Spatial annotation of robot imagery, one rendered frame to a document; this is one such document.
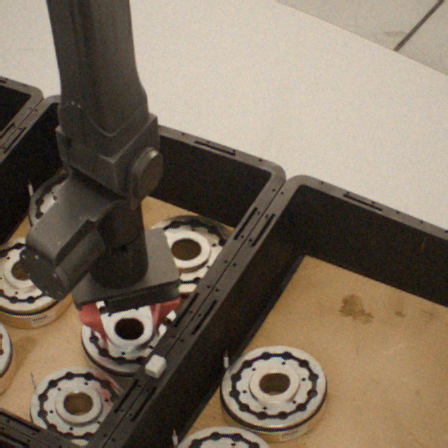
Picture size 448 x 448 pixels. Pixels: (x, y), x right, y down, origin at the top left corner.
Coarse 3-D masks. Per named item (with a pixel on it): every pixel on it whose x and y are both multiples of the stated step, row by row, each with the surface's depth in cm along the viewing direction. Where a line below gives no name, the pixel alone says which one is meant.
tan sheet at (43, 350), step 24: (144, 216) 139; (168, 216) 139; (72, 312) 131; (24, 336) 129; (48, 336) 129; (72, 336) 129; (24, 360) 127; (48, 360) 127; (72, 360) 127; (24, 384) 125; (24, 408) 123
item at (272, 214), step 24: (288, 192) 127; (336, 192) 127; (264, 216) 125; (384, 216) 125; (408, 216) 125; (264, 240) 124; (240, 264) 122; (216, 288) 120; (216, 312) 118; (192, 336) 116; (168, 360) 114; (168, 384) 113; (144, 408) 111; (120, 432) 109
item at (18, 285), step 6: (12, 258) 131; (18, 258) 131; (6, 264) 131; (12, 264) 131; (18, 264) 131; (6, 270) 130; (12, 270) 131; (6, 276) 130; (12, 276) 130; (6, 282) 130; (12, 282) 129; (18, 282) 129; (24, 282) 129; (30, 282) 129; (18, 288) 129; (24, 288) 129; (30, 288) 129
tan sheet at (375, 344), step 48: (288, 288) 132; (336, 288) 132; (384, 288) 132; (288, 336) 128; (336, 336) 128; (384, 336) 127; (432, 336) 127; (336, 384) 124; (384, 384) 123; (432, 384) 123; (192, 432) 120; (336, 432) 120; (384, 432) 119; (432, 432) 119
